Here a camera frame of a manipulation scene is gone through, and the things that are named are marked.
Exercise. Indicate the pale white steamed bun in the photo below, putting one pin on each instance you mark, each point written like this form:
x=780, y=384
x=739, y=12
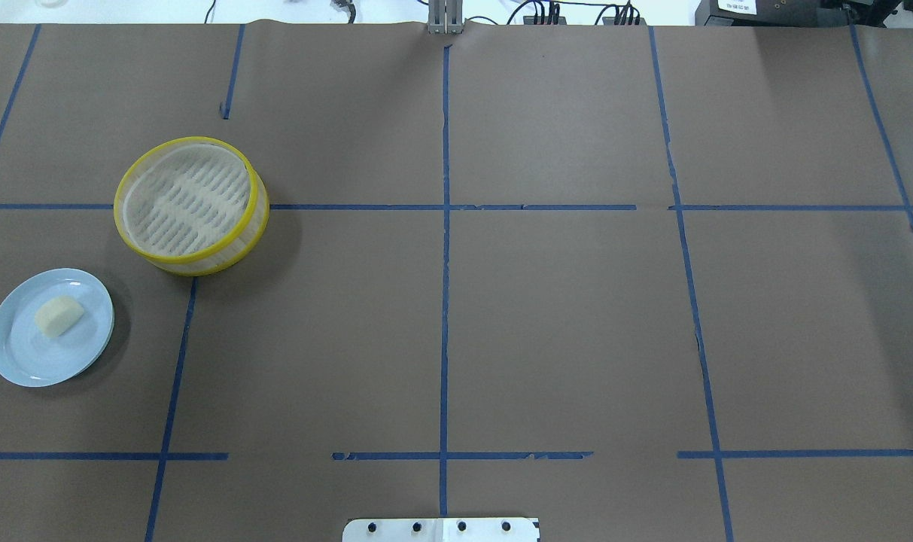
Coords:
x=57, y=315

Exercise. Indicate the yellow rimmed bamboo steamer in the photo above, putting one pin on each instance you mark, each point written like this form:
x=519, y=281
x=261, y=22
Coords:
x=193, y=206

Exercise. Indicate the black device with label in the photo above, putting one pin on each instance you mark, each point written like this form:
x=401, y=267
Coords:
x=801, y=14

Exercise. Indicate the light blue plate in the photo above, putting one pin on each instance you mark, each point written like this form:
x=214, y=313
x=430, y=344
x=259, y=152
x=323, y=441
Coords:
x=29, y=358

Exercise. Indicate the grey metal bracket post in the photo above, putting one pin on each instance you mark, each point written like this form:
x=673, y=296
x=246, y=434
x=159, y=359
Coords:
x=445, y=17

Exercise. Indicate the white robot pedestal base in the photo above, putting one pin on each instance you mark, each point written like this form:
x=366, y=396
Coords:
x=443, y=529

